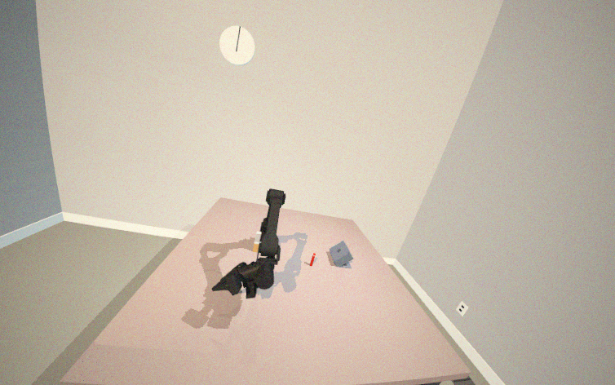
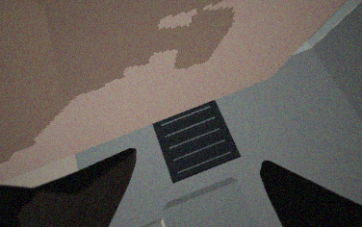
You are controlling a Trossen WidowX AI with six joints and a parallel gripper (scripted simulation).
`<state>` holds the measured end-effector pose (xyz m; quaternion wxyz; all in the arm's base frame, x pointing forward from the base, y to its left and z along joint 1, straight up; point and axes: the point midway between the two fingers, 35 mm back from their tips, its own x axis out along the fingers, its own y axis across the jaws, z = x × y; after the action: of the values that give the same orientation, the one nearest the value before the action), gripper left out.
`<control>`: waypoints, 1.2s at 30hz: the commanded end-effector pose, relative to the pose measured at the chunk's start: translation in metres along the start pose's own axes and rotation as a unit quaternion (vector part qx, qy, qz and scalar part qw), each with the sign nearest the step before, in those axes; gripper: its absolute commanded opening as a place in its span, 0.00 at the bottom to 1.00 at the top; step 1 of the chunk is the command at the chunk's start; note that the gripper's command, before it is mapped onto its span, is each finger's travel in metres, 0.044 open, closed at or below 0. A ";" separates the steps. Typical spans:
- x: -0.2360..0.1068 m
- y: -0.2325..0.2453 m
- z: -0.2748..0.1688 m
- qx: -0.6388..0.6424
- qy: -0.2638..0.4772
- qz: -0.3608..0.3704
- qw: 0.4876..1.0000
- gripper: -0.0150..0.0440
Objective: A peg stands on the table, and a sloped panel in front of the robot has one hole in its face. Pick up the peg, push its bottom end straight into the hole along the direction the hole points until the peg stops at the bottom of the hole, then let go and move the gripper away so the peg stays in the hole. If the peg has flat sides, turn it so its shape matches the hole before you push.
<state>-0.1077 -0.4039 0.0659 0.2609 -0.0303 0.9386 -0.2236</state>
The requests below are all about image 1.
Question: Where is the grey sloped panel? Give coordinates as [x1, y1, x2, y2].
[330, 241, 353, 268]

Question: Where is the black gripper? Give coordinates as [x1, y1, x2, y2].
[212, 261, 257, 295]

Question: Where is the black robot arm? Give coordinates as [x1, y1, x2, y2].
[243, 188, 285, 299]

